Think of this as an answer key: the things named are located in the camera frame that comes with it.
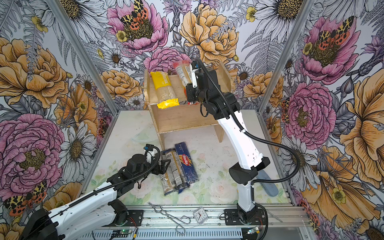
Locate white slotted cable duct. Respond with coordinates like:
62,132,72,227
91,228,243,240

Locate Ankara spaghetti bag left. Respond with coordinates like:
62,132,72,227
161,152,177,196

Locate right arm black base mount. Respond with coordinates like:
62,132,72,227
224,207,268,226

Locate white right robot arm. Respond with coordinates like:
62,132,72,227
186,69,270,213

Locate wooden two-tier shelf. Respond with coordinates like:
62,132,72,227
144,62,233,150

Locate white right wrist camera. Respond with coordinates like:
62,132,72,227
190,60,209,90

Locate aluminium corner post left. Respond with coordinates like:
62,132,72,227
47,1,120,116

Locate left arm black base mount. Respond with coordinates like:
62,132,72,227
114,210,144,227

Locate grey blue oval pad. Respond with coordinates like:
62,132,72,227
258,170,279,197

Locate blue Barilla spaghetti box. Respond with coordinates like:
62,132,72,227
175,142,199,185

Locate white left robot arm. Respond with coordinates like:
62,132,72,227
20,153,171,240

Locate red spaghetti bag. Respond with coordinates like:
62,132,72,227
173,60,192,96

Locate ankara spaghetti bag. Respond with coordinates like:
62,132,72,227
165,149,189,194
161,152,177,196

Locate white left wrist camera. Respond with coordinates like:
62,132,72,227
144,144,160,164

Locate metal wire tongs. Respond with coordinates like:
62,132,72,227
148,202,191,236

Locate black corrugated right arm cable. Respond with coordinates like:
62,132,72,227
194,57,301,184

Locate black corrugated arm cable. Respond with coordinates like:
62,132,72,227
194,57,301,184
44,144,161,223

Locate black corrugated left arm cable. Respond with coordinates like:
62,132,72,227
44,144,161,223

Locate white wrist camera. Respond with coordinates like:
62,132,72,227
144,144,160,164
190,60,209,90

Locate Ankara spaghetti bag right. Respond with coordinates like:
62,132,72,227
165,149,189,194

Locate aluminium corner post right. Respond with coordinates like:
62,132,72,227
257,0,315,115

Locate aluminium corner post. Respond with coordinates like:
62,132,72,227
47,1,120,116
257,0,315,115

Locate small white clock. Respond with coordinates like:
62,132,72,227
193,207,209,225

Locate yellow spaghetti bag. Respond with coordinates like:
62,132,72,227
150,72,180,110

